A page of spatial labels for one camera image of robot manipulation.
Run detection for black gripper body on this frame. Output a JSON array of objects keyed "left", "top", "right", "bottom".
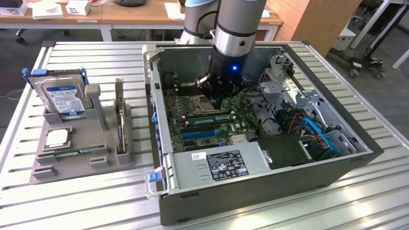
[{"left": 209, "top": 51, "right": 253, "bottom": 82}]

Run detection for white table frame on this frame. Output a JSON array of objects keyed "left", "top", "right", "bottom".
[{"left": 349, "top": 0, "right": 409, "bottom": 70}]

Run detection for black chair castor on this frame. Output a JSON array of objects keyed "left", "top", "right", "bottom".
[{"left": 15, "top": 28, "right": 27, "bottom": 44}]

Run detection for black open PC case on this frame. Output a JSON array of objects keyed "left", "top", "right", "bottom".
[{"left": 141, "top": 44, "right": 385, "bottom": 227}]

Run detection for silver power supply unit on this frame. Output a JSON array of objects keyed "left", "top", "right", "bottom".
[{"left": 165, "top": 141, "right": 272, "bottom": 190}]

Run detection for black fan shroud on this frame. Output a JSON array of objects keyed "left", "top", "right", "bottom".
[{"left": 257, "top": 134, "right": 313, "bottom": 170}]

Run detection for black wire bundle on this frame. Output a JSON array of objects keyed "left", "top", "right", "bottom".
[{"left": 249, "top": 87, "right": 291, "bottom": 135}]

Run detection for wooden cabinet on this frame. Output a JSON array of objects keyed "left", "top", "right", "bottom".
[{"left": 273, "top": 0, "right": 364, "bottom": 58}]

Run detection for green RAM stick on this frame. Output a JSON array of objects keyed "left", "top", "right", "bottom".
[
  {"left": 54, "top": 147, "right": 107, "bottom": 158},
  {"left": 187, "top": 114, "right": 233, "bottom": 127}
]

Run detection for CPU socket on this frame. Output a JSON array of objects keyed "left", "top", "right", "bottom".
[{"left": 189, "top": 94, "right": 224, "bottom": 114}]

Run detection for wooden desk white frame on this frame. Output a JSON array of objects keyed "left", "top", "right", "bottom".
[
  {"left": 99, "top": 0, "right": 284, "bottom": 42},
  {"left": 0, "top": 0, "right": 107, "bottom": 43}
]

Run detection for red black twisted wire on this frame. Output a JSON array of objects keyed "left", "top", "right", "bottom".
[{"left": 165, "top": 93, "right": 177, "bottom": 113}]

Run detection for black power strip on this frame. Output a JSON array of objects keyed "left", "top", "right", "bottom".
[{"left": 351, "top": 57, "right": 387, "bottom": 71}]

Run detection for black computer mouse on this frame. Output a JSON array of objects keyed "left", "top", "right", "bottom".
[{"left": 115, "top": 0, "right": 147, "bottom": 7}]

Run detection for grey parts rack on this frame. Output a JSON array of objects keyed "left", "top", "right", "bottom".
[{"left": 30, "top": 83, "right": 137, "bottom": 184}]

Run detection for perforated silver disk bay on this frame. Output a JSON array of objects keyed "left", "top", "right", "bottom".
[{"left": 257, "top": 54, "right": 304, "bottom": 120}]

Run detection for white labelled box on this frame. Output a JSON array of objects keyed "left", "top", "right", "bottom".
[
  {"left": 66, "top": 0, "right": 92, "bottom": 16},
  {"left": 0, "top": 2, "right": 30, "bottom": 16}
]

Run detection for black device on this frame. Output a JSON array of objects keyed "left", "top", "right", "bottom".
[{"left": 0, "top": 0, "right": 26, "bottom": 8}]

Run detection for silver CPU chip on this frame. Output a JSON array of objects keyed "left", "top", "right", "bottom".
[{"left": 44, "top": 129, "right": 73, "bottom": 150}]

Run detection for graphics card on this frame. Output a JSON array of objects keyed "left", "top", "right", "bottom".
[{"left": 113, "top": 76, "right": 129, "bottom": 155}]

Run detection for blue flat wire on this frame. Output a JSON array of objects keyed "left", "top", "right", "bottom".
[{"left": 301, "top": 116, "right": 340, "bottom": 154}]

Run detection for white paper sheets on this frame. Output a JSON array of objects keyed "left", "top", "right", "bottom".
[{"left": 164, "top": 1, "right": 187, "bottom": 21}]

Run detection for black expansion slot blue latch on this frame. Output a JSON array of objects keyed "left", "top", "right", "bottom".
[{"left": 184, "top": 140, "right": 227, "bottom": 149}]

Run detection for silver chipset heat sink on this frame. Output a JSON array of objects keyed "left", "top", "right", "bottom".
[{"left": 231, "top": 134, "right": 249, "bottom": 145}]

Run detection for white paper box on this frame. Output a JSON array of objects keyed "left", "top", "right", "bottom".
[{"left": 32, "top": 1, "right": 64, "bottom": 20}]

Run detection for hard disk blue caddy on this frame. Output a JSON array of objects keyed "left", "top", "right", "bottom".
[{"left": 22, "top": 68, "right": 89, "bottom": 120}]

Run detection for green motherboard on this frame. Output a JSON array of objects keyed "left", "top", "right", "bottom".
[{"left": 161, "top": 82, "right": 268, "bottom": 154}]

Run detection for long black expansion slot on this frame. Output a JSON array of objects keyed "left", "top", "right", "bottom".
[{"left": 180, "top": 125, "right": 215, "bottom": 134}]

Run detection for thin red wire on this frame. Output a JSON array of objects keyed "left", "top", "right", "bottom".
[{"left": 287, "top": 112, "right": 324, "bottom": 147}]

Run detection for white box red button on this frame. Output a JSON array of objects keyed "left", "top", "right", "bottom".
[{"left": 331, "top": 28, "right": 357, "bottom": 51}]

